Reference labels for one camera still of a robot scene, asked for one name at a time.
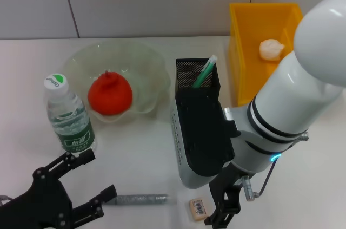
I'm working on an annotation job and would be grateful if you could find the mint green pen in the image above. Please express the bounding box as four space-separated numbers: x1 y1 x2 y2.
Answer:
191 54 218 89

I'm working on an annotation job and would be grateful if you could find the red-orange fruit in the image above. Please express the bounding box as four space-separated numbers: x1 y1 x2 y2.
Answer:
86 70 134 116

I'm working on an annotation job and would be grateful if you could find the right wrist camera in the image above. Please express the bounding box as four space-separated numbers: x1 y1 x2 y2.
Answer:
170 89 238 189

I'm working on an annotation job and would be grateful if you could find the black mesh pen holder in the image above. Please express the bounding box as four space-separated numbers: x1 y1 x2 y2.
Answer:
175 57 222 102

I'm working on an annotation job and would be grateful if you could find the right wrist cable with plugs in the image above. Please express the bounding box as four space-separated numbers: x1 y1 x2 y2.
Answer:
242 131 310 202

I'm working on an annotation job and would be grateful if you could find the translucent wavy fruit plate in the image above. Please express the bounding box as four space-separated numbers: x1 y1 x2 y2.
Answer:
62 40 171 125

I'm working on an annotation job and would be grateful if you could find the beige eraser with barcode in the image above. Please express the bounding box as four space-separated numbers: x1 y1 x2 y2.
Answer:
188 198 211 223

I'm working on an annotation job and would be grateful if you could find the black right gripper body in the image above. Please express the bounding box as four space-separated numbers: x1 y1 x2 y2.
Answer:
208 163 243 214

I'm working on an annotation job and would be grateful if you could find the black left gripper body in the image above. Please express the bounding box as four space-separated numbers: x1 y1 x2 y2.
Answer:
0 168 75 229

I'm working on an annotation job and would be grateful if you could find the clear water bottle green label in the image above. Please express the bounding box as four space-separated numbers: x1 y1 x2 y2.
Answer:
43 72 97 156

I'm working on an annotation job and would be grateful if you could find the silver glitter pen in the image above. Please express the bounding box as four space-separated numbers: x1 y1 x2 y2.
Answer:
115 193 170 206

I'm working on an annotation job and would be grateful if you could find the white paper ball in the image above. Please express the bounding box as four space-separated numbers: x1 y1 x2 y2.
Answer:
259 38 286 62

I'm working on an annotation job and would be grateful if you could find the yellow plastic storage bin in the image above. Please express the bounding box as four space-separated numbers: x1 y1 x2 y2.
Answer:
229 2 303 107

